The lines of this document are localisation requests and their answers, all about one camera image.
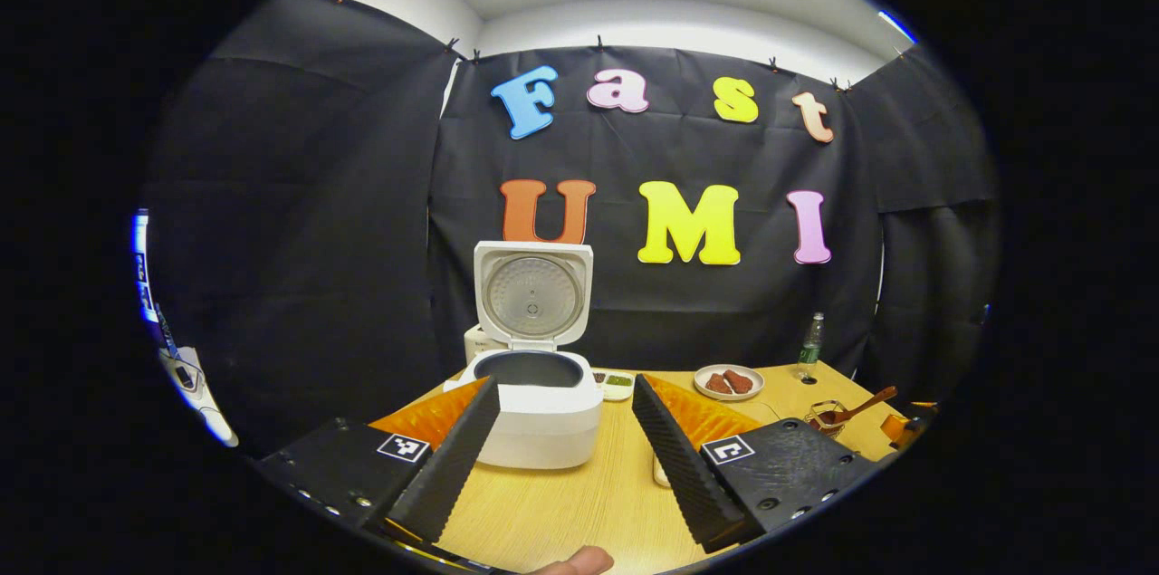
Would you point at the blue lit screen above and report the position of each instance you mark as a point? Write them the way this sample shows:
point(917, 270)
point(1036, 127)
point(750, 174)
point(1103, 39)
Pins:
point(141, 267)

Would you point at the black backdrop cloth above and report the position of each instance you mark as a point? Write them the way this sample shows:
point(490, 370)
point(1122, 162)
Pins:
point(317, 240)

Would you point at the white toaster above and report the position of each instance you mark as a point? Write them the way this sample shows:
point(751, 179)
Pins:
point(475, 344)

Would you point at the clear plastic water bottle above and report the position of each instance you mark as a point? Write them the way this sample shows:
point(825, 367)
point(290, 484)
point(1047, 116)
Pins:
point(810, 347)

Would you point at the brown wooden spoon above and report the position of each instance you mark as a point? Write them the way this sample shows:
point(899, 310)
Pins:
point(860, 407)

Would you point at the white round plate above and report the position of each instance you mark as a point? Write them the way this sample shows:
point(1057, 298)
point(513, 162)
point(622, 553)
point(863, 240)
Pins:
point(751, 394)

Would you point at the small ceiling light panel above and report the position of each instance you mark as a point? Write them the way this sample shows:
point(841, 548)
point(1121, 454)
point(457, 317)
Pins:
point(896, 24)

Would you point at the white divided condiment dish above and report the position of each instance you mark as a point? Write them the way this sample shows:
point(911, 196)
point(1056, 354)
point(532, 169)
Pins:
point(618, 383)

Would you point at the glass container of white rice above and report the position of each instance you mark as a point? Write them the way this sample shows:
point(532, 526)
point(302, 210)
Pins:
point(662, 471)

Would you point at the white rice cooker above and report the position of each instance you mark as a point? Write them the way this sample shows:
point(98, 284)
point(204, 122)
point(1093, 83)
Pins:
point(548, 430)

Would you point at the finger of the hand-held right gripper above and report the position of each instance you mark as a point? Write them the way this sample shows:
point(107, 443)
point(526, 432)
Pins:
point(895, 428)

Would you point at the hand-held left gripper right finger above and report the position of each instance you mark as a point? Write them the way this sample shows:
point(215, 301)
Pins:
point(679, 466)

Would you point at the brown meat piece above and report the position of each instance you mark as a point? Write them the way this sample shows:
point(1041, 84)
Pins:
point(739, 380)
point(718, 384)

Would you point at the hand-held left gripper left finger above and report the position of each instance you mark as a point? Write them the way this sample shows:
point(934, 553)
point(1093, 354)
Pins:
point(453, 466)

